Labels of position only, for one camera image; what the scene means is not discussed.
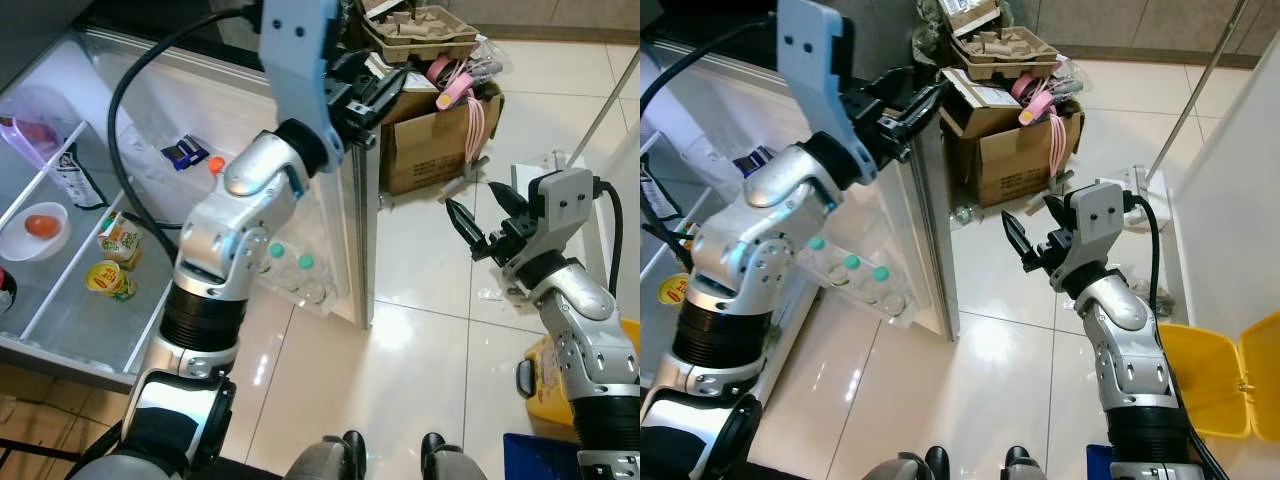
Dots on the brown paper egg tray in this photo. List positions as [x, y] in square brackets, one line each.
[420, 35]
[1000, 50]

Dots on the robot leg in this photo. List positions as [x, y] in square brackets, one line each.
[325, 462]
[1030, 468]
[905, 468]
[455, 465]

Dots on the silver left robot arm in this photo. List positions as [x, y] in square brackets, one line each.
[230, 230]
[760, 240]

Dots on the left robot leg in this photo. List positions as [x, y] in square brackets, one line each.
[905, 468]
[325, 462]

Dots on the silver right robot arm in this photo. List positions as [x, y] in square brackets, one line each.
[580, 310]
[1120, 310]

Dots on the yellow plastic bin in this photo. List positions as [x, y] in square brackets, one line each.
[540, 385]
[1210, 380]

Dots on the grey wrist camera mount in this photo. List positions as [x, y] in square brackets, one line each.
[812, 60]
[1100, 220]
[565, 205]
[300, 60]

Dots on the yellow white drink carton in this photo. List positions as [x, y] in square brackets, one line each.
[118, 240]

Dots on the pink transparent measuring cup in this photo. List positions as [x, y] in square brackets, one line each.
[50, 150]

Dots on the green white food packet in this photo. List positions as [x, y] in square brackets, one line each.
[75, 185]
[660, 200]

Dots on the white plate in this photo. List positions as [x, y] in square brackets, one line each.
[15, 245]

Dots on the reddish pointed food item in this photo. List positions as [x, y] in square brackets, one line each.
[32, 132]

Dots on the yellow cup noodle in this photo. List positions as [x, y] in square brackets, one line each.
[105, 278]
[673, 290]

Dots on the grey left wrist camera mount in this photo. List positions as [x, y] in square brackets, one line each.
[812, 60]
[300, 60]

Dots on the clear bottle teal cap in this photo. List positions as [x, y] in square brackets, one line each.
[880, 274]
[305, 264]
[275, 252]
[817, 244]
[851, 263]

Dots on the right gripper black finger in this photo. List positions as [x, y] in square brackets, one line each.
[1062, 212]
[1022, 245]
[468, 228]
[512, 202]

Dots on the thin metal pole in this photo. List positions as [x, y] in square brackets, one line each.
[600, 116]
[1200, 87]

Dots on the small orange capped bottle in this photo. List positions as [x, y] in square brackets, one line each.
[216, 165]

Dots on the open brown cardboard box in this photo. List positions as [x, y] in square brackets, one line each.
[1000, 160]
[430, 150]

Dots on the orange tomato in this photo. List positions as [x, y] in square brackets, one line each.
[42, 226]

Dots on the blue chocolate pack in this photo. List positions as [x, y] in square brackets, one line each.
[757, 162]
[185, 152]

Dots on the glass fridge shelf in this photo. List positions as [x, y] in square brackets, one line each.
[60, 310]

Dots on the dark red bowl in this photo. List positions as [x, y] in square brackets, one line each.
[7, 290]

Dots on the blue plastic crate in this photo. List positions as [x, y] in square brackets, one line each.
[535, 460]
[1097, 465]

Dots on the right robot leg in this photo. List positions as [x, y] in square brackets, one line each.
[1030, 468]
[455, 465]

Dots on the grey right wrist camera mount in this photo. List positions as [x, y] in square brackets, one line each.
[565, 205]
[1100, 220]

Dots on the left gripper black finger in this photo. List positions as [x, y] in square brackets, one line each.
[912, 108]
[380, 92]
[890, 85]
[362, 65]

